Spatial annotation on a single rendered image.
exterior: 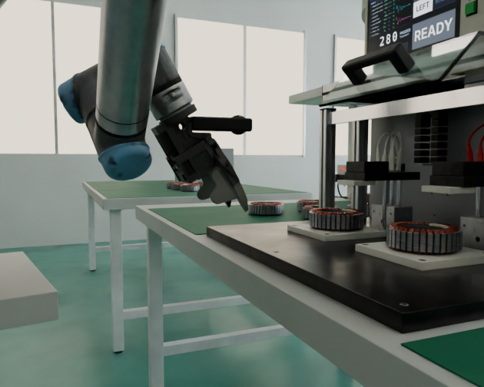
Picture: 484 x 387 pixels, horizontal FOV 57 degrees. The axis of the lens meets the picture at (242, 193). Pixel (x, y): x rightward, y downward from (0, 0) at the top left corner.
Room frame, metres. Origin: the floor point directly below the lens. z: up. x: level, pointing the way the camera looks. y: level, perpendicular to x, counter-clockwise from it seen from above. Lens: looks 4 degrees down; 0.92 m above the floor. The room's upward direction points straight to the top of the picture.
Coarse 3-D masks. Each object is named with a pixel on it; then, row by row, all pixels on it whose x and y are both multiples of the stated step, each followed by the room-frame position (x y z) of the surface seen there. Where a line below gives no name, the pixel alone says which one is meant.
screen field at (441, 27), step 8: (440, 16) 0.85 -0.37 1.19; (448, 16) 0.83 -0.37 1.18; (416, 24) 0.90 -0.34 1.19; (424, 24) 0.89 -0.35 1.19; (432, 24) 0.87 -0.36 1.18; (440, 24) 0.85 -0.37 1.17; (448, 24) 0.83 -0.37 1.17; (416, 32) 0.90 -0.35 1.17; (424, 32) 0.89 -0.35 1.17; (432, 32) 0.87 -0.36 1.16; (440, 32) 0.85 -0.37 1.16; (448, 32) 0.83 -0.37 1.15; (416, 40) 0.90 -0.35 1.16; (424, 40) 0.88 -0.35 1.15; (432, 40) 0.87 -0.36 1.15; (440, 40) 0.85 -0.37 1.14
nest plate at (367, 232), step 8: (296, 224) 0.97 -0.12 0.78; (304, 224) 0.97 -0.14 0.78; (296, 232) 0.93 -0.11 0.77; (304, 232) 0.90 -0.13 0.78; (312, 232) 0.87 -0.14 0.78; (320, 232) 0.87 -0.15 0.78; (328, 232) 0.87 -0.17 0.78; (336, 232) 0.87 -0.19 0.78; (344, 232) 0.87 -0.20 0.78; (352, 232) 0.87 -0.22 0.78; (360, 232) 0.87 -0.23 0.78; (368, 232) 0.87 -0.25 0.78; (376, 232) 0.88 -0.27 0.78; (384, 232) 0.88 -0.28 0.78; (328, 240) 0.83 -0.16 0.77; (336, 240) 0.84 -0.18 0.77
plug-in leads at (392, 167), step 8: (392, 136) 0.99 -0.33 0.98; (400, 136) 0.98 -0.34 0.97; (392, 144) 0.96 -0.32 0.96; (400, 144) 0.97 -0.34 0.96; (376, 152) 1.00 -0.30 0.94; (384, 152) 0.97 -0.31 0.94; (392, 152) 0.96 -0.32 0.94; (400, 152) 0.97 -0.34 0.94; (376, 160) 1.00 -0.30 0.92; (384, 160) 0.97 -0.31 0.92; (392, 160) 0.95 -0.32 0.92; (400, 160) 0.97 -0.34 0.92; (392, 168) 0.95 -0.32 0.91; (400, 168) 0.97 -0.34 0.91
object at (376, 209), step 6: (372, 204) 1.01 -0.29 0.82; (378, 204) 1.00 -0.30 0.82; (372, 210) 1.01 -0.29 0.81; (378, 210) 0.99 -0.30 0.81; (390, 210) 0.95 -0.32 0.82; (396, 210) 0.94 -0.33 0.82; (402, 210) 0.95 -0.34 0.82; (408, 210) 0.95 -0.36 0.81; (372, 216) 1.00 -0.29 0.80; (378, 216) 0.99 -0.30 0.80; (390, 216) 0.95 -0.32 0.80; (396, 216) 0.94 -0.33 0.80; (402, 216) 0.95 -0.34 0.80; (408, 216) 0.95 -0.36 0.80; (372, 222) 1.00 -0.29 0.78; (378, 222) 0.98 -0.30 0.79; (390, 222) 0.95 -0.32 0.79; (378, 228) 0.98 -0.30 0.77
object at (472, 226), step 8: (464, 216) 0.79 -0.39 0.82; (472, 216) 0.79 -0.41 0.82; (464, 224) 0.77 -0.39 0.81; (472, 224) 0.76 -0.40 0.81; (480, 224) 0.75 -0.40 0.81; (464, 232) 0.77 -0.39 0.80; (472, 232) 0.76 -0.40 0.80; (480, 232) 0.75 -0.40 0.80; (464, 240) 0.77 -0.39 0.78; (472, 240) 0.76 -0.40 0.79; (480, 240) 0.74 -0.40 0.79; (472, 248) 0.76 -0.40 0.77; (480, 248) 0.74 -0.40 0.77
